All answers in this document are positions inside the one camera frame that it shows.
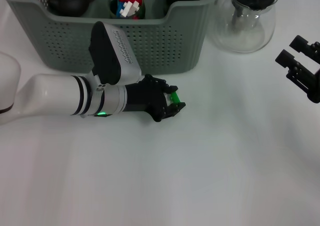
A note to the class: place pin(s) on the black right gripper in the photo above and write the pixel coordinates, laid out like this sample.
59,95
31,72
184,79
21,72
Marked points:
315,88

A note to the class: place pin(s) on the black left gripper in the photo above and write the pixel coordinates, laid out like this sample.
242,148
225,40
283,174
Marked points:
145,98

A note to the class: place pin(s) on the white toy brick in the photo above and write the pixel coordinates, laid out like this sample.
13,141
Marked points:
132,4
126,11

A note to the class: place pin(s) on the blue square toy brick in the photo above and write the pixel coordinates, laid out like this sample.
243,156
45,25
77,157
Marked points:
118,9

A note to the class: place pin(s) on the grey perforated storage bin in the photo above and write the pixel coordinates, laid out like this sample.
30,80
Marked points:
162,43

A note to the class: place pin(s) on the glass carafe black lid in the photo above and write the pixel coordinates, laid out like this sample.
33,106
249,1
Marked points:
245,35

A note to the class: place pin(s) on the black clay teapot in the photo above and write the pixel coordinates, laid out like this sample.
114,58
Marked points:
70,0

